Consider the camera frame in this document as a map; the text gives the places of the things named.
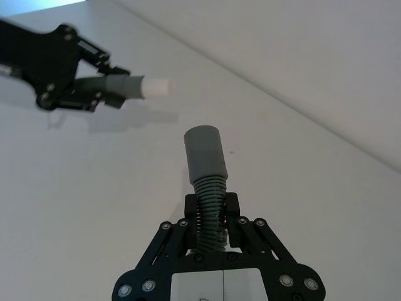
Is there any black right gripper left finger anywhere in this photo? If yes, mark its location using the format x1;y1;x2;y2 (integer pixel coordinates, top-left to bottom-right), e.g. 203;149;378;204
137;193;202;268

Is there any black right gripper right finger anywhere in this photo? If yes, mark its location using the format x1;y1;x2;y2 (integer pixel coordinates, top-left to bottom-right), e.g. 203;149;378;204
224;192;298;265

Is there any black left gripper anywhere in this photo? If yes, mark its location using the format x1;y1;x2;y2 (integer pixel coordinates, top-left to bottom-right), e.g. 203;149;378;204
0;19;132;114

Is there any grey ribbed hose white tip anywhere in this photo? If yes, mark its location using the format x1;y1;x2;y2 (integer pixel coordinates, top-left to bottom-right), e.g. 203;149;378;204
73;74;172;102

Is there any grey ribbed hose wide cuff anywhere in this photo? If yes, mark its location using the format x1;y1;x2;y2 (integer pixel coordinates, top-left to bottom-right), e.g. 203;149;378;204
183;124;229;253

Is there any white curtain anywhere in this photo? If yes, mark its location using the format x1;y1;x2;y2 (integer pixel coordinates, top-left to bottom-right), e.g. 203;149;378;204
118;0;401;172

